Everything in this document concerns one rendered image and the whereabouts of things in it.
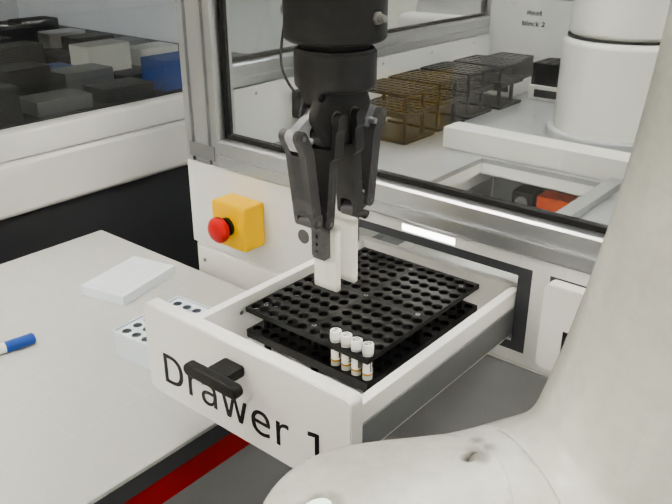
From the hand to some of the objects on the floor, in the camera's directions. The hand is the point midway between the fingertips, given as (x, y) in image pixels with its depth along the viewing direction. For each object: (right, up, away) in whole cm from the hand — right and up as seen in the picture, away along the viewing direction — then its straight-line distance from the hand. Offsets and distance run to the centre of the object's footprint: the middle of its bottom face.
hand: (336, 252), depth 75 cm
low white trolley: (-40, -82, +61) cm, 110 cm away
